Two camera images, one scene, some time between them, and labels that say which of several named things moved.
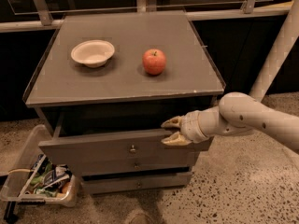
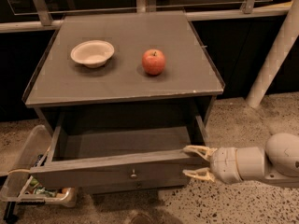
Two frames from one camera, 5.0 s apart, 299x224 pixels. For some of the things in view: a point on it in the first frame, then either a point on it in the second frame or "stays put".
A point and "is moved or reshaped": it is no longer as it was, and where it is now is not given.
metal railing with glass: (27, 7) stays put
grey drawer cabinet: (104, 85) stays put
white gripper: (190, 127) → (222, 164)
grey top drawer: (113, 145) is moved or reshaped
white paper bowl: (92, 53) stays put
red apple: (154, 62) stays put
